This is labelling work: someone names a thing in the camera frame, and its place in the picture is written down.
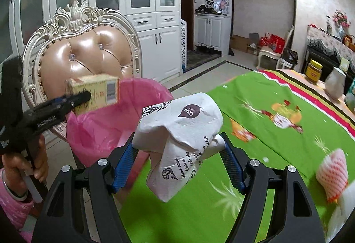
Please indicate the tan cardboard box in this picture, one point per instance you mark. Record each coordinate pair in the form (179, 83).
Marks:
(102, 90)

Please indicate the green snack bag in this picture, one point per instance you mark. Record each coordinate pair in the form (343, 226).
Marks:
(350, 97)

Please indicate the silver bangle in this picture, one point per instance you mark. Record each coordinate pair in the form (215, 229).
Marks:
(12, 194)

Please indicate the white ceramic teapot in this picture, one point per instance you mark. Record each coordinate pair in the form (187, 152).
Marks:
(335, 84)

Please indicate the white lattice standing panel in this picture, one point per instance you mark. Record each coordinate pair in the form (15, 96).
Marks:
(184, 46)

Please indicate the dark brown door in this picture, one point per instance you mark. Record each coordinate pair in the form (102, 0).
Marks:
(186, 9)

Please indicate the white foam fruit net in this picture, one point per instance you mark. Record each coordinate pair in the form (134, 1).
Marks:
(332, 173)

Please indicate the black handbag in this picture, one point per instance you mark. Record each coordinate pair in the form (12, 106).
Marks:
(289, 57)

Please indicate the white dining chair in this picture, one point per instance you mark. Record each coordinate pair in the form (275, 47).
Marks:
(267, 55)

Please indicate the lace piano cover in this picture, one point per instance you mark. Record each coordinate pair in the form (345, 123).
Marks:
(330, 43)

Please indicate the dark door mat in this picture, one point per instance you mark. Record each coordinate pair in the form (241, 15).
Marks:
(201, 59)

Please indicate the white printed paper bag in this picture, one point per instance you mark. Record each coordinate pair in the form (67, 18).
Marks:
(180, 126)

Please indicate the ornate white leather chair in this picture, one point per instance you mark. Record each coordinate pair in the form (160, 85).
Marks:
(91, 51)

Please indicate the person's left hand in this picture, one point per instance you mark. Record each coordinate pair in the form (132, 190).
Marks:
(41, 159)

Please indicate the green cartoon printed tablecloth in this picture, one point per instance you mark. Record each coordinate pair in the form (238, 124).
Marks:
(271, 143)

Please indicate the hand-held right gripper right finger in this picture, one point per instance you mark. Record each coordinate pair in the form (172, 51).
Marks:
(231, 162)

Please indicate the white shoe cabinet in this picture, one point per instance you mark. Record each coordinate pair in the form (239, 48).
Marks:
(212, 32)

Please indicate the cardboard boxes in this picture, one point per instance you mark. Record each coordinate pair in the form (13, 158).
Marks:
(241, 43)

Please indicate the person's left forearm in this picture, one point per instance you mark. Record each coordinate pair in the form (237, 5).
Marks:
(14, 212)

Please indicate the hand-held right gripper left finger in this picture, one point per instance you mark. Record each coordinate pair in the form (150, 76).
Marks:
(125, 160)

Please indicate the flower bouquet in vase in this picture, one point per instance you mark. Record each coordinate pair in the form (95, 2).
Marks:
(341, 21)

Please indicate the red gift bags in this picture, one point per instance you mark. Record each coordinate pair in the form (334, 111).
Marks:
(274, 41)

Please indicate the tall white glass-door cabinet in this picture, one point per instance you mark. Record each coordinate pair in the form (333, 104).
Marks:
(144, 37)

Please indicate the black piano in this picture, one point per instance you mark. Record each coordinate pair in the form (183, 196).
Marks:
(319, 59)

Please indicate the brown wicker baskets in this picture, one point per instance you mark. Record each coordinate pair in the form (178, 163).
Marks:
(350, 42)

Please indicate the yellow lid glass jar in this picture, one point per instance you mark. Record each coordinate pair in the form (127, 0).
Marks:
(313, 72)

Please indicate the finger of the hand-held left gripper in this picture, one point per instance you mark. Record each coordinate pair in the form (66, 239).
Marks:
(75, 99)

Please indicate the pink bag lined trash bin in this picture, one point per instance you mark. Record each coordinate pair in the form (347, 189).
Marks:
(116, 126)

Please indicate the row of shoes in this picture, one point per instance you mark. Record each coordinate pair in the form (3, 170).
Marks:
(204, 48)

